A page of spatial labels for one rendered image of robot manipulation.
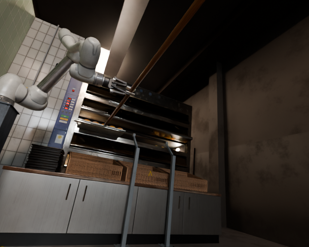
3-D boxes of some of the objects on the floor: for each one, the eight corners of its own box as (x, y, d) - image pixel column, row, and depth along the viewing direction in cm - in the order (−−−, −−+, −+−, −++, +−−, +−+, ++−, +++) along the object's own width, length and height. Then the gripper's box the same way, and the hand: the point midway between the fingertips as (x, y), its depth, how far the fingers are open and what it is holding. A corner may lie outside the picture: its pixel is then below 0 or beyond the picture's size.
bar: (37, 239, 153) (74, 119, 195) (161, 239, 202) (169, 142, 243) (31, 252, 127) (75, 110, 168) (176, 248, 175) (182, 138, 217)
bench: (-5, 229, 167) (18, 168, 188) (194, 232, 259) (195, 191, 279) (-34, 249, 119) (2, 165, 140) (223, 244, 211) (222, 194, 231)
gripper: (104, 74, 125) (134, 86, 134) (99, 93, 119) (131, 104, 128) (106, 68, 118) (138, 81, 127) (101, 88, 112) (134, 100, 122)
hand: (130, 91), depth 126 cm, fingers closed on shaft, 3 cm apart
